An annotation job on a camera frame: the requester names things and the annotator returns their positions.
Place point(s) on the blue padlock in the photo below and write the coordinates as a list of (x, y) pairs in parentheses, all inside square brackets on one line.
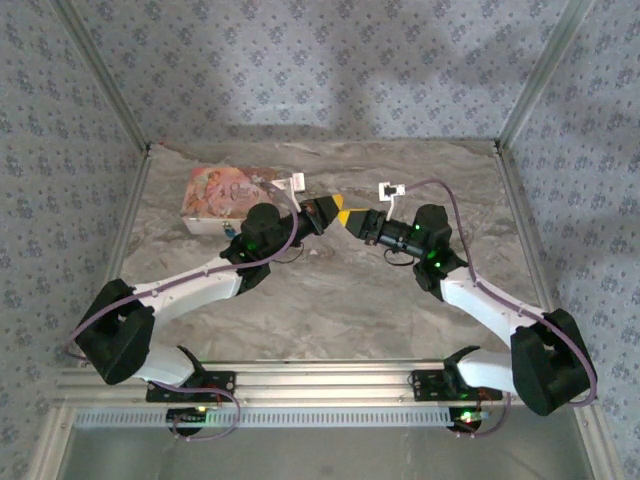
[(228, 231)]

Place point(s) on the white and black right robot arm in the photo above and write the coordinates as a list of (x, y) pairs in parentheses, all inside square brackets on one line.
[(480, 305)]

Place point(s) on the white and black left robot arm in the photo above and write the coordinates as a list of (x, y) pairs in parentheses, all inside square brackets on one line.
[(200, 282)]

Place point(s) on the pink printed metal box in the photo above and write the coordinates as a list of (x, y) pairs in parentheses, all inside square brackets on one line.
[(215, 190)]

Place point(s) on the black controller board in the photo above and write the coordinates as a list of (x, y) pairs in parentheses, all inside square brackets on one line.
[(187, 417), (467, 417)]

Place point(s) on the aluminium table edge rail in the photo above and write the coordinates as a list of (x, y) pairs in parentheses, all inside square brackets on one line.
[(525, 220)]

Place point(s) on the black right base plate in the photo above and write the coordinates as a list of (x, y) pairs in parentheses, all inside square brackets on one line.
[(425, 382)]

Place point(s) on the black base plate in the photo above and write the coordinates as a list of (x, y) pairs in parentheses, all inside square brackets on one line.
[(220, 382), (425, 382)]

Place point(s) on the aluminium mounting rail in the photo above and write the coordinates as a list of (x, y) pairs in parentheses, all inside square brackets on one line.
[(325, 385)]

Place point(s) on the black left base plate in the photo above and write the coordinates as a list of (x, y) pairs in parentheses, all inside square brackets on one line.
[(220, 382)]

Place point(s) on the aluminium frame post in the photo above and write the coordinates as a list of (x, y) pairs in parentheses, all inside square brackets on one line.
[(102, 75), (545, 70)]

